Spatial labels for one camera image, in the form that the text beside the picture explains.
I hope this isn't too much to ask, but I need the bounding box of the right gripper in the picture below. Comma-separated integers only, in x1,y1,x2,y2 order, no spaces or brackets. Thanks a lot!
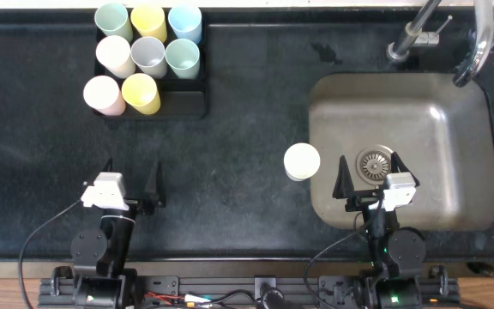
332,150,421,213

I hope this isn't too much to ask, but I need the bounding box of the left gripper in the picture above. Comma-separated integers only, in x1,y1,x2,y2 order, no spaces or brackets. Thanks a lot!
100,157,167,216

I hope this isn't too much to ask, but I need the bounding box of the yellow cup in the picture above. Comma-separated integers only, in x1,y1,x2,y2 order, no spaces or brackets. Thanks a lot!
130,4,169,44
120,72,162,116

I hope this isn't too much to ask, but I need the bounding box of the pink cup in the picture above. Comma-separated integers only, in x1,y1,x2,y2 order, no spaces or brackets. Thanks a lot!
82,75,127,117

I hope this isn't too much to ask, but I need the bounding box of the white cup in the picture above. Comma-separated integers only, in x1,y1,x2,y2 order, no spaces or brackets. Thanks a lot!
283,142,322,182

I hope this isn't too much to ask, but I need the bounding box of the steel sink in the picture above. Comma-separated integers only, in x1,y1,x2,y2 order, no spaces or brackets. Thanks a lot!
308,71,494,233

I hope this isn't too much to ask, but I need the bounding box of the black tray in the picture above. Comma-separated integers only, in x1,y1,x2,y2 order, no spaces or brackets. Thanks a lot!
92,8,208,120

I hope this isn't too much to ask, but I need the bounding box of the grey cup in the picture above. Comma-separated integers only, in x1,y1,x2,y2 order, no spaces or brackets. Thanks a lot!
130,36,169,80

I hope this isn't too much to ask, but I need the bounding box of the cream cup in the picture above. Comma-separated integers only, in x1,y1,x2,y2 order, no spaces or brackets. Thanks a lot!
94,34,137,80

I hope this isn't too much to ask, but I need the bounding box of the steel tap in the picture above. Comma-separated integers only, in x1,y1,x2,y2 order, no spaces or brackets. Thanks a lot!
385,0,494,88

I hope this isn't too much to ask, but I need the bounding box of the green cup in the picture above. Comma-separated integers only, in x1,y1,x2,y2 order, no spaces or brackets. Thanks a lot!
93,2,135,43
164,38,202,81

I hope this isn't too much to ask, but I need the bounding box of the blue cup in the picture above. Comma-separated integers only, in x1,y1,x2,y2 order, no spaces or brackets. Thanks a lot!
167,4,203,45

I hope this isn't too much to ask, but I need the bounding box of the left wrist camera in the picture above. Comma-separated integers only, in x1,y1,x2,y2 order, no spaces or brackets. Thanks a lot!
80,172,130,211

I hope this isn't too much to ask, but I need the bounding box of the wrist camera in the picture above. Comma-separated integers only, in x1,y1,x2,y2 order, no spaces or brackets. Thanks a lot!
80,172,130,211
369,172,418,212

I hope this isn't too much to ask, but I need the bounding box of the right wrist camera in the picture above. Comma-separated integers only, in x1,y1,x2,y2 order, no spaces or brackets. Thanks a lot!
369,172,418,212

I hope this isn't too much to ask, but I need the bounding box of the black cable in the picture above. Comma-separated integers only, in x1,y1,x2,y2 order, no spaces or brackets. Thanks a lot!
303,192,386,309
17,199,83,309

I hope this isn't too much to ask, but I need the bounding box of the mounting rail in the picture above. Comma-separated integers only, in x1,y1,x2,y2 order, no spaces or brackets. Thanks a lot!
39,274,462,309

